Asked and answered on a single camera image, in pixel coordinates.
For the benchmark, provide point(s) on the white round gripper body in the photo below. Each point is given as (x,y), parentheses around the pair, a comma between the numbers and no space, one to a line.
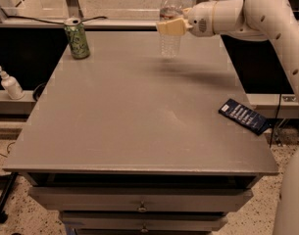
(200,20)

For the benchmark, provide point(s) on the clear plastic water bottle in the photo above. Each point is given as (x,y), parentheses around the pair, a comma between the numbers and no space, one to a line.
(169,10)

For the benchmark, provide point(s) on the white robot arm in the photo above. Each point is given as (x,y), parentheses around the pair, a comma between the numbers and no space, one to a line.
(271,20)

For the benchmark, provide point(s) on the green soda can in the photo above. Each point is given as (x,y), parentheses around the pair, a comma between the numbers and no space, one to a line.
(75,33)

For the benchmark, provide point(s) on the white pump lotion bottle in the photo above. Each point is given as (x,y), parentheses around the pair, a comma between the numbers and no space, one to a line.
(11,86)

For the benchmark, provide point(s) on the grey drawer cabinet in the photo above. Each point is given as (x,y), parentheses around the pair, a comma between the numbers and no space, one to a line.
(126,118)

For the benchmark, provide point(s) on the upper drawer with knob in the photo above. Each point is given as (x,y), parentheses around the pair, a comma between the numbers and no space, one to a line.
(140,199)

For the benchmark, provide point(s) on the drawer with knob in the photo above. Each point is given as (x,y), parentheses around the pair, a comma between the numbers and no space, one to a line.
(150,221)
(140,199)

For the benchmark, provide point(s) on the lower drawer with knob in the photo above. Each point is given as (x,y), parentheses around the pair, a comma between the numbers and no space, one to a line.
(150,221)

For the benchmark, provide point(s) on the black stand leg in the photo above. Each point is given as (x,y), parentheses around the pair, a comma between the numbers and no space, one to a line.
(6,185)

